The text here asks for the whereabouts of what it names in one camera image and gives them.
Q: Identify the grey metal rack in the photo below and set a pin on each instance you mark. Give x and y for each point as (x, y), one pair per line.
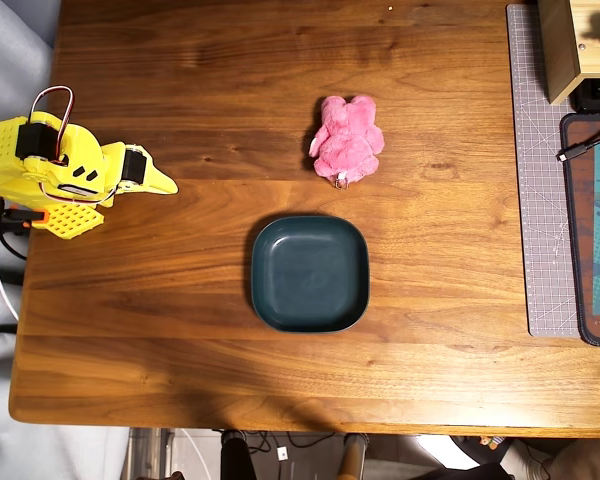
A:
(150, 455)

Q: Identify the black pole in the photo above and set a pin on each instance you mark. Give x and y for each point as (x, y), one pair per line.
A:
(235, 457)

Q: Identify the yellow gripper black servo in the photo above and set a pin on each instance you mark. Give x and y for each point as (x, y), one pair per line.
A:
(152, 181)

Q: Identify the dark teal square plate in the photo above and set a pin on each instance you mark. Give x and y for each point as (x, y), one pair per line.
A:
(310, 275)

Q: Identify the dark printed mouse pad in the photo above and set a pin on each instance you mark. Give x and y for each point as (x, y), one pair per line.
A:
(582, 240)

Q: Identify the pink plush strawberry bear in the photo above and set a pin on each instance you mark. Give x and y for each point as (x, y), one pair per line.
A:
(347, 145)

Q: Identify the black orange table clamp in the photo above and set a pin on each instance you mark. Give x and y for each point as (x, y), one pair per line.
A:
(10, 216)

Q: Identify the yellow robot base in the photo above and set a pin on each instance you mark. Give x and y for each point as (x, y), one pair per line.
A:
(72, 222)

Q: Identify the grey cutting mat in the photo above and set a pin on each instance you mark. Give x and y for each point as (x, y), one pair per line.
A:
(542, 200)

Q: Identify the light wooden box stand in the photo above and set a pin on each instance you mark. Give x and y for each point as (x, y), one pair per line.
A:
(560, 50)

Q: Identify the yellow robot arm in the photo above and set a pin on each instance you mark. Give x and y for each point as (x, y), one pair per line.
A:
(80, 150)

